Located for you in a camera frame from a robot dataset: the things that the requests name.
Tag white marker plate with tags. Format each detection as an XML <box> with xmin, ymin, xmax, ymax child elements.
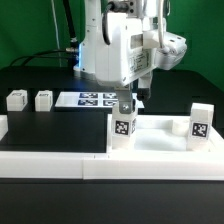
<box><xmin>54</xmin><ymin>91</ymin><xmax>145</xmax><ymax>109</ymax></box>

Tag white U-shaped obstacle fence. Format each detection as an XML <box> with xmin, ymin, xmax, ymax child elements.
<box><xmin>0</xmin><ymin>114</ymin><xmax>224</xmax><ymax>181</ymax></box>

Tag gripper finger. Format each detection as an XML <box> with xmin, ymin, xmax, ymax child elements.
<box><xmin>137</xmin><ymin>72</ymin><xmax>153</xmax><ymax>100</ymax></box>
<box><xmin>115</xmin><ymin>84</ymin><xmax>133</xmax><ymax>114</ymax></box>

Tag black cable bundle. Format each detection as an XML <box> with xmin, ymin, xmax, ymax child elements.
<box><xmin>9</xmin><ymin>48</ymin><xmax>80</xmax><ymax>68</ymax></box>

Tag black thick cable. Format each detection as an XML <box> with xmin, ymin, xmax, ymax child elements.
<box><xmin>62</xmin><ymin>0</ymin><xmax>79</xmax><ymax>51</ymax></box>

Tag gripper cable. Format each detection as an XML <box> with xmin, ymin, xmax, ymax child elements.
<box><xmin>102</xmin><ymin>0</ymin><xmax>171</xmax><ymax>54</ymax></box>

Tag thin white cable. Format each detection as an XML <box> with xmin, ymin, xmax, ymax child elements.
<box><xmin>50</xmin><ymin>0</ymin><xmax>62</xmax><ymax>68</ymax></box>

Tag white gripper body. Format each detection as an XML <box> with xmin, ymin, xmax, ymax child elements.
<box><xmin>95</xmin><ymin>12</ymin><xmax>155</xmax><ymax>87</ymax></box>

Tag white square tabletop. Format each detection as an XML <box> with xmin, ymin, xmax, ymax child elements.
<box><xmin>107</xmin><ymin>114</ymin><xmax>224</xmax><ymax>153</ymax></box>

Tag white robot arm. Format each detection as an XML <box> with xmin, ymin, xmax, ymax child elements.
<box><xmin>75</xmin><ymin>0</ymin><xmax>171</xmax><ymax>114</ymax></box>

